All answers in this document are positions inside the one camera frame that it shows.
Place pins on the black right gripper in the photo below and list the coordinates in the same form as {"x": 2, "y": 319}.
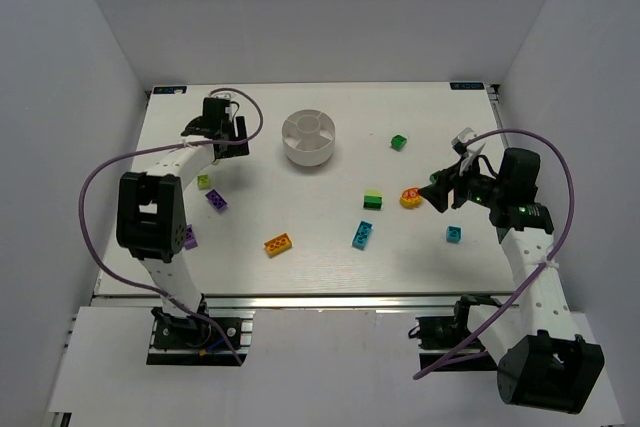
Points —
{"x": 454, "y": 190}

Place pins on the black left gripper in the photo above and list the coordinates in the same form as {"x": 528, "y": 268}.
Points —
{"x": 232, "y": 142}

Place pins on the lime square lego brick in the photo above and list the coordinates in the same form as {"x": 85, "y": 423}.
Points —
{"x": 203, "y": 182}

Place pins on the dark green curved lego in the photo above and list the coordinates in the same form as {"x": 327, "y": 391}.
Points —
{"x": 372, "y": 202}

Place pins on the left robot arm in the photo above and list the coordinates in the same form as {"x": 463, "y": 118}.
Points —
{"x": 151, "y": 218}

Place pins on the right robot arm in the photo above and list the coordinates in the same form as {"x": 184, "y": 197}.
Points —
{"x": 542, "y": 359}

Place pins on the yellow orange patterned lego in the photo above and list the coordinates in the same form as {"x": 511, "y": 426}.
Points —
{"x": 410, "y": 198}

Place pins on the small teal lego brick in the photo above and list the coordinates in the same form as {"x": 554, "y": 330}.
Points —
{"x": 453, "y": 234}

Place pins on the green sloped lego brick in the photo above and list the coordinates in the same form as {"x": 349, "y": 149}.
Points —
{"x": 398, "y": 142}

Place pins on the purple rectangular lego brick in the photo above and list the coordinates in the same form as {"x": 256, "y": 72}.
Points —
{"x": 216, "y": 201}

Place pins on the blue label left corner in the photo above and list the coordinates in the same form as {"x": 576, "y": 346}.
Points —
{"x": 169, "y": 90}

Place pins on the blue label corner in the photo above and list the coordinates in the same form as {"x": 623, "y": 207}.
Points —
{"x": 169, "y": 90}
{"x": 466, "y": 86}

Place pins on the white round divided container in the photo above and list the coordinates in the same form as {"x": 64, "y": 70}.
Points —
{"x": 308, "y": 137}

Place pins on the long teal lego brick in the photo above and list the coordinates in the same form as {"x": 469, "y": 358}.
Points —
{"x": 362, "y": 235}

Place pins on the blue label right corner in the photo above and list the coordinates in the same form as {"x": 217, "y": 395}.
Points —
{"x": 466, "y": 86}

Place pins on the light purple lego brick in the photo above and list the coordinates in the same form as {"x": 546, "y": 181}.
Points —
{"x": 190, "y": 241}

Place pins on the orange rectangular lego brick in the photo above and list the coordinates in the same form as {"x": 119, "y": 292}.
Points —
{"x": 278, "y": 245}

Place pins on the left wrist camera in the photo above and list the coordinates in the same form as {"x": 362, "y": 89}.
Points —
{"x": 223, "y": 94}

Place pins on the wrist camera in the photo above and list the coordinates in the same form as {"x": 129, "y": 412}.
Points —
{"x": 223, "y": 94}
{"x": 466, "y": 153}

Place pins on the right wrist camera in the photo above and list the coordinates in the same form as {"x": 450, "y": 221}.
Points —
{"x": 466, "y": 153}

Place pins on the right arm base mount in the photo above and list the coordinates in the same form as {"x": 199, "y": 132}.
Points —
{"x": 437, "y": 334}

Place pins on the aluminium front rail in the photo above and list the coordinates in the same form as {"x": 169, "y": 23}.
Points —
{"x": 319, "y": 302}

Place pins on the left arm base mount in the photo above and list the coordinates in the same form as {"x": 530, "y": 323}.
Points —
{"x": 186, "y": 342}

